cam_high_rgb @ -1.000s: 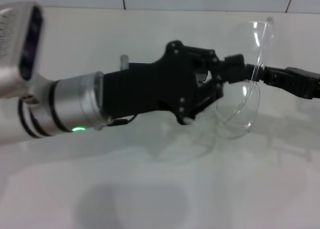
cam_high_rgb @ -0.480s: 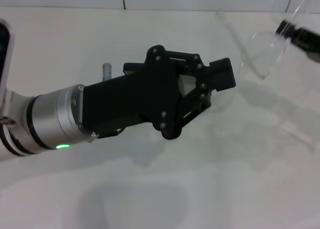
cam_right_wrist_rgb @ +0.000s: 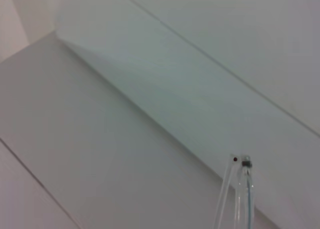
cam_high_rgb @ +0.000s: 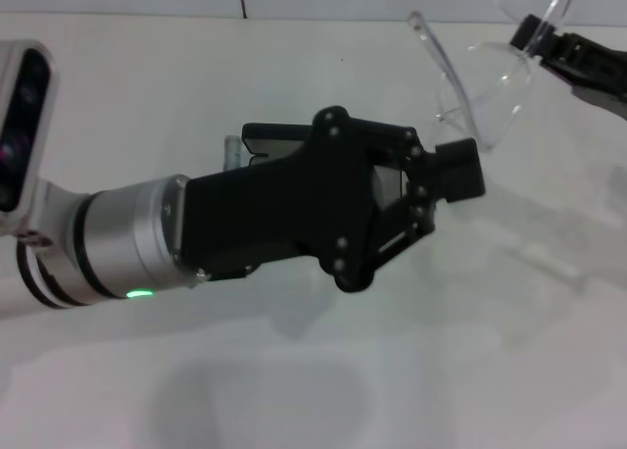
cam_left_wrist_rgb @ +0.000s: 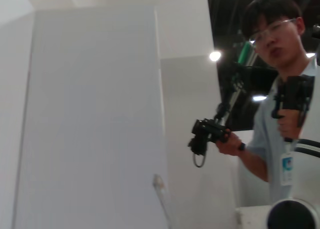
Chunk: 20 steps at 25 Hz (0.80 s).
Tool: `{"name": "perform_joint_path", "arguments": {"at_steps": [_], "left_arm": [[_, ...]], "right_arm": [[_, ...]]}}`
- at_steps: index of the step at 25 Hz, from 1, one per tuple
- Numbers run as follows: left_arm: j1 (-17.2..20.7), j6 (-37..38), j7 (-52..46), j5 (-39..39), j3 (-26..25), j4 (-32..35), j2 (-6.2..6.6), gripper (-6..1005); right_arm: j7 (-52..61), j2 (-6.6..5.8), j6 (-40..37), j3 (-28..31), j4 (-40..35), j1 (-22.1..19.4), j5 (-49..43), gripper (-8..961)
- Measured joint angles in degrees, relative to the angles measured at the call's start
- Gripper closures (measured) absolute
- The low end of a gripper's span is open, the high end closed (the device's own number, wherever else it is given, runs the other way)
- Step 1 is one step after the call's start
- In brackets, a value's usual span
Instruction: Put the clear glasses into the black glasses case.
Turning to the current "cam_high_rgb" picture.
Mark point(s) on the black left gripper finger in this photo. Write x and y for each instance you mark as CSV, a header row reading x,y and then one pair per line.
x,y
458,186

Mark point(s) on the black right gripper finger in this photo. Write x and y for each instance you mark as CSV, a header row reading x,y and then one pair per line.
x,y
455,157

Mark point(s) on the black glasses case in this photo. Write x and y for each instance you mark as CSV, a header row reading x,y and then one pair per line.
x,y
267,131

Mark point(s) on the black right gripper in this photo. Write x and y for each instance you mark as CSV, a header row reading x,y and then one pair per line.
x,y
593,66

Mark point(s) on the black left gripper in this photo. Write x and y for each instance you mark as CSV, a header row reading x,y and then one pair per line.
x,y
274,214

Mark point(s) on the clear white glasses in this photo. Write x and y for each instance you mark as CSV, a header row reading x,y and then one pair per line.
x,y
490,101

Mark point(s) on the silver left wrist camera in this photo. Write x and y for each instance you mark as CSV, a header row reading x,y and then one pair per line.
x,y
24,125

